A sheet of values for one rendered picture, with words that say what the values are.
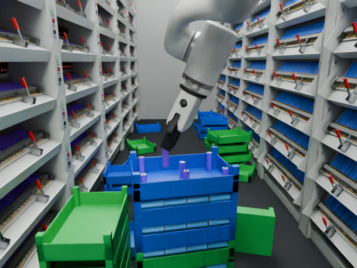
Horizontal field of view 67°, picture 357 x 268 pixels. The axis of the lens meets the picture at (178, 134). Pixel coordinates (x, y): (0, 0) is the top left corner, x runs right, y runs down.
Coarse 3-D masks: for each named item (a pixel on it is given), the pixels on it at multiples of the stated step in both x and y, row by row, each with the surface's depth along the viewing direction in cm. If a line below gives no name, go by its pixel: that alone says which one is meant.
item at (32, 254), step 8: (56, 208) 126; (48, 216) 121; (40, 224) 115; (48, 224) 118; (32, 232) 111; (24, 240) 105; (32, 240) 106; (24, 248) 101; (32, 248) 105; (16, 256) 96; (24, 256) 100; (32, 256) 102; (8, 264) 92; (16, 264) 95; (24, 264) 97; (32, 264) 98
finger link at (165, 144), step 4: (164, 136) 72; (168, 136) 71; (172, 136) 69; (164, 140) 72; (168, 140) 71; (172, 140) 72; (160, 144) 73; (164, 144) 72; (168, 144) 71; (172, 144) 72; (164, 148) 73; (168, 148) 72
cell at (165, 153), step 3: (162, 150) 74; (165, 150) 74; (162, 153) 75; (165, 153) 74; (168, 153) 75; (162, 156) 75; (165, 156) 74; (168, 156) 75; (165, 159) 74; (168, 159) 75; (165, 162) 74; (168, 162) 75; (165, 165) 75; (168, 165) 75
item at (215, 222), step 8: (168, 224) 79; (176, 224) 79; (184, 224) 79; (192, 224) 79; (200, 224) 80; (208, 224) 81; (216, 224) 81; (224, 224) 82; (144, 232) 77; (152, 232) 77
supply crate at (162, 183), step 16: (144, 160) 91; (160, 160) 92; (176, 160) 93; (192, 160) 95; (160, 176) 89; (176, 176) 89; (192, 176) 89; (208, 176) 89; (224, 176) 76; (144, 192) 73; (160, 192) 74; (176, 192) 75; (192, 192) 76; (208, 192) 77; (224, 192) 78
